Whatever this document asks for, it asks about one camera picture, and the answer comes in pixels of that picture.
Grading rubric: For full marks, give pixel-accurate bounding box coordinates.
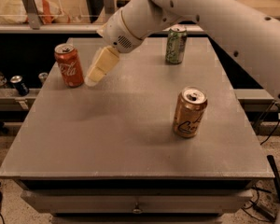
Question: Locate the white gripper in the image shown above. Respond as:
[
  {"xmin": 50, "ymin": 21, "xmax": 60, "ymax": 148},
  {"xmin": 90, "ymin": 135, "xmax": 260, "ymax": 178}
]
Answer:
[{"xmin": 84, "ymin": 8, "xmax": 143, "ymax": 87}]

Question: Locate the red coke can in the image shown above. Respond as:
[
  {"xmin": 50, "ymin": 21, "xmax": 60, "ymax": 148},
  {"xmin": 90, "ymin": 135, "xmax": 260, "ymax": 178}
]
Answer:
[{"xmin": 54, "ymin": 43, "xmax": 84, "ymax": 88}]

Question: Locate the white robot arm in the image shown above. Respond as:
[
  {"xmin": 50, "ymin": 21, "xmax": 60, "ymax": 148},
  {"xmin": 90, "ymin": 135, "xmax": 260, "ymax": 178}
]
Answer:
[{"xmin": 85, "ymin": 0, "xmax": 280, "ymax": 104}]

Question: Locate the silver can top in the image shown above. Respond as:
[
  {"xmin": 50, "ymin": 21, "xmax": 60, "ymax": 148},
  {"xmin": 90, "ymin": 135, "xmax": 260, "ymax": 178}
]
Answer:
[{"xmin": 38, "ymin": 72, "xmax": 49, "ymax": 84}]

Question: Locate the green soda can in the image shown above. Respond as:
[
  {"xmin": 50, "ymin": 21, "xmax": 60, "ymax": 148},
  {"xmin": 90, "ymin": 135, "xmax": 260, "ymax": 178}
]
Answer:
[{"xmin": 165, "ymin": 24, "xmax": 188, "ymax": 64}]

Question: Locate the dark blue soda can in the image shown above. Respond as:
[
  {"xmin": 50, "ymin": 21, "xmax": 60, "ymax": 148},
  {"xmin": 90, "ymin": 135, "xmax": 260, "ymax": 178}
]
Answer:
[{"xmin": 10, "ymin": 76, "xmax": 29, "ymax": 96}]

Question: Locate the gold LaCroix can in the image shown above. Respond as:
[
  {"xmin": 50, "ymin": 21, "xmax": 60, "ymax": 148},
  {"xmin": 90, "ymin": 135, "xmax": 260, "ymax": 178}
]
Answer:
[{"xmin": 173, "ymin": 87, "xmax": 207, "ymax": 138}]

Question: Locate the white orange bag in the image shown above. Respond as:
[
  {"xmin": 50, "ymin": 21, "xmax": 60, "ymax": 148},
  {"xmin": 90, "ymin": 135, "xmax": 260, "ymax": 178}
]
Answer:
[{"xmin": 0, "ymin": 0, "xmax": 70, "ymax": 24}]

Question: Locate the grey drawer with knob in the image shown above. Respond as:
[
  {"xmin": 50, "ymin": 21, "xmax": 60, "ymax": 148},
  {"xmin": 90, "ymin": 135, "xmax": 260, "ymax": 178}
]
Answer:
[{"xmin": 21, "ymin": 189, "xmax": 252, "ymax": 215}]

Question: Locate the black pole right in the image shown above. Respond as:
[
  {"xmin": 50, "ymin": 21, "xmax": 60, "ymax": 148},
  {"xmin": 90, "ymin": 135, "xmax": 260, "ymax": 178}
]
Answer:
[{"xmin": 267, "ymin": 155, "xmax": 280, "ymax": 202}]

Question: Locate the middle metal bracket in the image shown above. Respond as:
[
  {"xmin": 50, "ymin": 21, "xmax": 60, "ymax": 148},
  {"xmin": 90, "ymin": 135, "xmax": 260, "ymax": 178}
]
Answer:
[{"xmin": 103, "ymin": 0, "xmax": 116, "ymax": 21}]

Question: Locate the metal bracket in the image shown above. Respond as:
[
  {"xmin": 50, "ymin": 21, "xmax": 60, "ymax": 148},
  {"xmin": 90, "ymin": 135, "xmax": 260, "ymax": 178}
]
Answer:
[
  {"xmin": 22, "ymin": 0, "xmax": 42, "ymax": 30},
  {"xmin": 103, "ymin": 0, "xmax": 116, "ymax": 21}
]

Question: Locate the left metal bracket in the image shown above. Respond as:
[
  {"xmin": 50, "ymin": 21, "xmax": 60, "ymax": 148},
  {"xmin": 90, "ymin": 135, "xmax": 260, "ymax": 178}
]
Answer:
[{"xmin": 22, "ymin": 0, "xmax": 42, "ymax": 30}]

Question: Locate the black cable right floor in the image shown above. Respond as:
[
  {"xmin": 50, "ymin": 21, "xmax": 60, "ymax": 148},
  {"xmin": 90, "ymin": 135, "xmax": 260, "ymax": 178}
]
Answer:
[{"xmin": 241, "ymin": 185, "xmax": 279, "ymax": 223}]

